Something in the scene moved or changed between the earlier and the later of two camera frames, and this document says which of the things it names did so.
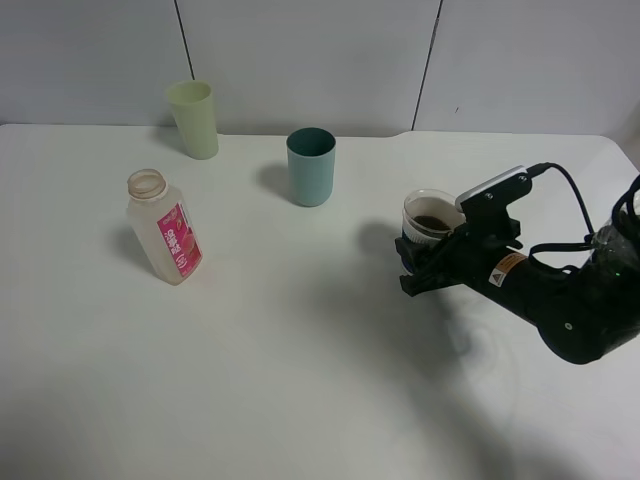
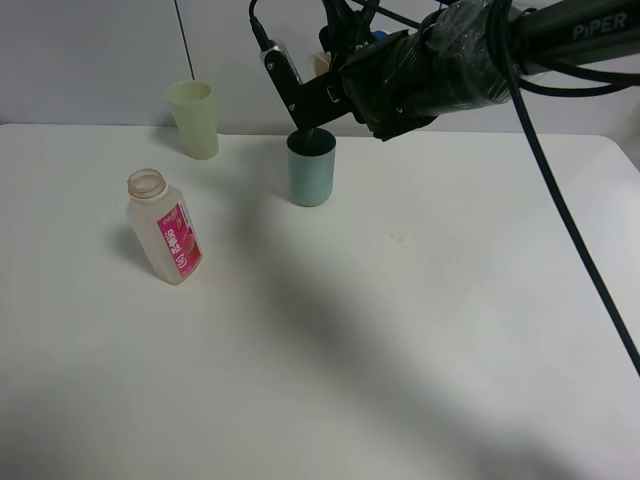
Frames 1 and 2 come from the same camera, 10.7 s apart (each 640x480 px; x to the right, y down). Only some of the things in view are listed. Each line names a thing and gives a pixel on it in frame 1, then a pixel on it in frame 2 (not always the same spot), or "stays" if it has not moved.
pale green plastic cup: x=192 y=101 stays
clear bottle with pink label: x=162 y=226 stays
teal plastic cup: x=311 y=164 stays
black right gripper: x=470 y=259 to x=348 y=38
